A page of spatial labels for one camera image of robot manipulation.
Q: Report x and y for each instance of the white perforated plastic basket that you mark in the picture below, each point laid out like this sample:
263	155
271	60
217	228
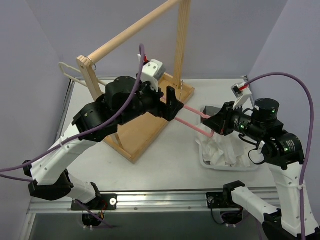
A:
225	165

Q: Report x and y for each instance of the cream hanger with metal hook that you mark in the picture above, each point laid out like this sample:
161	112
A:
75	75

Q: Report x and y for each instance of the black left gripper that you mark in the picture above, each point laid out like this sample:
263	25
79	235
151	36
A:
162	106

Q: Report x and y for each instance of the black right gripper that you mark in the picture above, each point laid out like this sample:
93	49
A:
223	120

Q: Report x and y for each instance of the wooden clothes rack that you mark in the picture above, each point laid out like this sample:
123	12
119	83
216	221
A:
133	138

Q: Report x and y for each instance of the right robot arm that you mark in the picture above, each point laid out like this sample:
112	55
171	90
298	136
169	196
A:
283	153

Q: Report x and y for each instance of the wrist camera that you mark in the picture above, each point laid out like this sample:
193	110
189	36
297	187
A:
152	72
242	93

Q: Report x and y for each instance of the pink plastic hanger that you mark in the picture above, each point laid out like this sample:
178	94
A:
178	131

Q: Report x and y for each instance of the aluminium mounting rail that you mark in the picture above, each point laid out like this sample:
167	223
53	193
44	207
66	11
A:
135	202

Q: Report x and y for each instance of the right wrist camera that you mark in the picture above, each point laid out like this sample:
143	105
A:
242	93

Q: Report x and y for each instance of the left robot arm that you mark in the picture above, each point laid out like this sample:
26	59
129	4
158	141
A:
82	140

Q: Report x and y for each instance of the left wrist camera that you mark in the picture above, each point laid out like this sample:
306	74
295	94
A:
152	72

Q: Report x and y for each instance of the white ruffled skirt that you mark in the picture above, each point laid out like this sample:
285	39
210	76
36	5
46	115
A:
222	150

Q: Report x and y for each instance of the grey pleated skirt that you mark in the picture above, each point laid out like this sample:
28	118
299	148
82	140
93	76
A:
210	110

